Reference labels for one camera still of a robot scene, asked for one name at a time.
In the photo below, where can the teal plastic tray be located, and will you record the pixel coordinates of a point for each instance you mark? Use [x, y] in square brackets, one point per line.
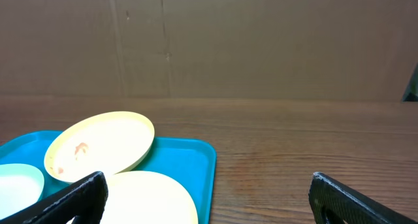
[190, 162]

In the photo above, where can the light blue plate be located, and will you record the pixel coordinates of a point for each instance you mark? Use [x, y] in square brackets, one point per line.
[21, 186]

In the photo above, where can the yellow plate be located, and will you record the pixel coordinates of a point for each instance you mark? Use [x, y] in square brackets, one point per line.
[146, 197]
[111, 142]

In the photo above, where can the yellow plate right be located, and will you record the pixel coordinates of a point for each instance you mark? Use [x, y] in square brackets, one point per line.
[146, 197]

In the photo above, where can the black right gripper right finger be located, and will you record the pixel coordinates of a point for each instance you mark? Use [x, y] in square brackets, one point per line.
[335, 203]

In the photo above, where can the yellow plate top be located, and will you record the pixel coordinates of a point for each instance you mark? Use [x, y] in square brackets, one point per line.
[111, 142]

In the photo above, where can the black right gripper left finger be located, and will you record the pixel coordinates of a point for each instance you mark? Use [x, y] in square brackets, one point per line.
[83, 202]

